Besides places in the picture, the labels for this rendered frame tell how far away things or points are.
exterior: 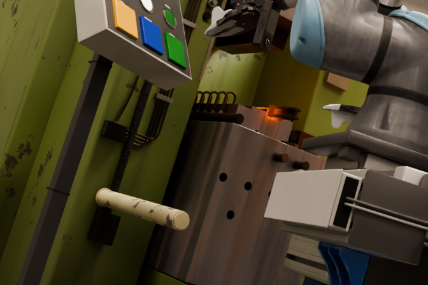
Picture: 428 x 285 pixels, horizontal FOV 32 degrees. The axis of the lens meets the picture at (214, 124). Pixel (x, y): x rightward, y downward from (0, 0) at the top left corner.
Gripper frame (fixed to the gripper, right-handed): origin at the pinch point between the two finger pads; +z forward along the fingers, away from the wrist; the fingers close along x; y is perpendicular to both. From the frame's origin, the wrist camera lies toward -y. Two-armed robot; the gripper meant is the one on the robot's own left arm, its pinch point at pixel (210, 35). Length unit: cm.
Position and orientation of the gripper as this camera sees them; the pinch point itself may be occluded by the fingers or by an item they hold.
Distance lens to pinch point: 179.4
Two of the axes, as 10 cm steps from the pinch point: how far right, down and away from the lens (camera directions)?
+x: -5.1, -2.7, -8.1
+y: -1.5, -9.0, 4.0
